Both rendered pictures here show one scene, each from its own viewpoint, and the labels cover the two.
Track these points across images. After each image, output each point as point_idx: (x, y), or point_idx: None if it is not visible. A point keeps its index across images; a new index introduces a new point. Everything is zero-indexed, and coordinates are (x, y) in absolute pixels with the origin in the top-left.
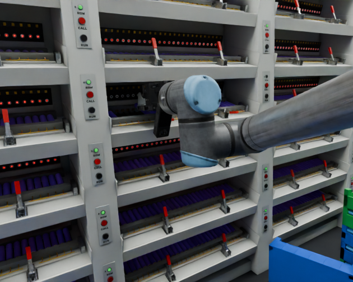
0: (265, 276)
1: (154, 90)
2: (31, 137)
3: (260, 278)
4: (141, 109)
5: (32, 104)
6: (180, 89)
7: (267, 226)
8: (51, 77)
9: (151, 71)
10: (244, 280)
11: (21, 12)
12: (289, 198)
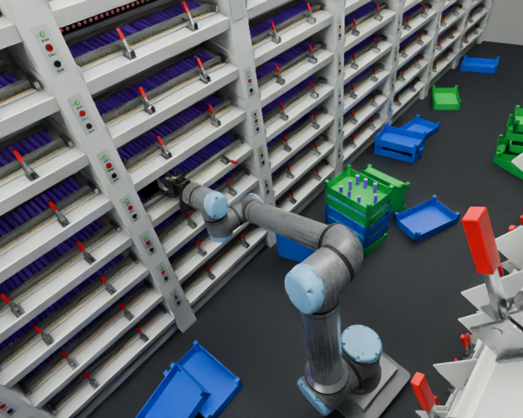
0: (276, 246)
1: (174, 185)
2: (99, 247)
3: (272, 250)
4: (166, 196)
5: None
6: (202, 206)
7: None
8: (101, 211)
9: (165, 167)
10: (261, 254)
11: None
12: (287, 188)
